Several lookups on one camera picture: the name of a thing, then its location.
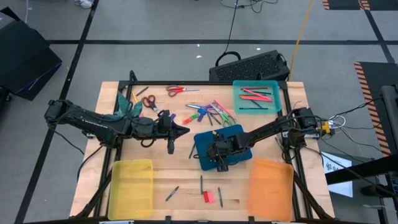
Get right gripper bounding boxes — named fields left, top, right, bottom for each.
left=214, top=133, right=241, bottom=173

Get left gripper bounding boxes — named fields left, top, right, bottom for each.
left=157, top=116, right=175, bottom=156

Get blue plastic bin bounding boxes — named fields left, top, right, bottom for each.
left=193, top=124, right=254, bottom=172

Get red scissors with black grips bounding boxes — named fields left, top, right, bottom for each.
left=141, top=94, right=164, bottom=114

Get yellow plastic bin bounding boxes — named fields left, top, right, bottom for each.
left=108, top=159, right=155, bottom=221

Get green plant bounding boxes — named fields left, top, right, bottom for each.
left=104, top=91, right=144, bottom=123

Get pink pen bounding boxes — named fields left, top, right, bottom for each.
left=243, top=88, right=271, bottom=101
left=241, top=97, right=274, bottom=103
left=213, top=99, right=233, bottom=118

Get purple scissors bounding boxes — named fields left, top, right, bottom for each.
left=185, top=103, right=220, bottom=116

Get orange plastic bin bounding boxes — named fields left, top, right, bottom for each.
left=247, top=157, right=295, bottom=222

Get green scissors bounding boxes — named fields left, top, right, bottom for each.
left=210, top=101, right=237, bottom=129

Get teal plastic bin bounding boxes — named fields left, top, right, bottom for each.
left=232, top=79, right=283, bottom=115

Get black computer case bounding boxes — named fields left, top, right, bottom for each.
left=208, top=49, right=290, bottom=82

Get white printed sign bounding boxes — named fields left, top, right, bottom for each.
left=322, top=151, right=354, bottom=198

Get black stand beam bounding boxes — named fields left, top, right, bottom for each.
left=325, top=154, right=398, bottom=186

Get person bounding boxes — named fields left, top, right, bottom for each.
left=73, top=0, right=94, bottom=9

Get black folded floor case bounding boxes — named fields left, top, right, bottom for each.
left=0, top=6, right=63, bottom=101

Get grey pole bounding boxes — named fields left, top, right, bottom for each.
left=381, top=84, right=398, bottom=147

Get large black striped floor mat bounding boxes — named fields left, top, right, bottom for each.
left=354, top=61, right=398, bottom=156

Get small black striped floor mat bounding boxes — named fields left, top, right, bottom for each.
left=322, top=0, right=398, bottom=11

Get white cable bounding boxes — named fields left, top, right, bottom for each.
left=329, top=115, right=346, bottom=128

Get black hanging cable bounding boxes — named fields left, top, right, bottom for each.
left=215, top=0, right=279, bottom=68

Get yellow hanging cable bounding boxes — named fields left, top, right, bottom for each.
left=288, top=0, right=314, bottom=81

